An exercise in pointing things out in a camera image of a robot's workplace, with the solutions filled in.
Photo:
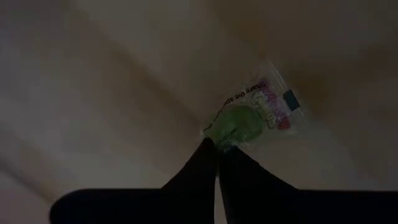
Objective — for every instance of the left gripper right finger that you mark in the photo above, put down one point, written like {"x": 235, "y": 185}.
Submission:
{"x": 280, "y": 208}

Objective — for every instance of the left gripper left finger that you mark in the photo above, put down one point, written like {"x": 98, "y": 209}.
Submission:
{"x": 174, "y": 208}

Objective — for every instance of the green hard candy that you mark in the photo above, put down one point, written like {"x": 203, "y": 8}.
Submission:
{"x": 239, "y": 124}

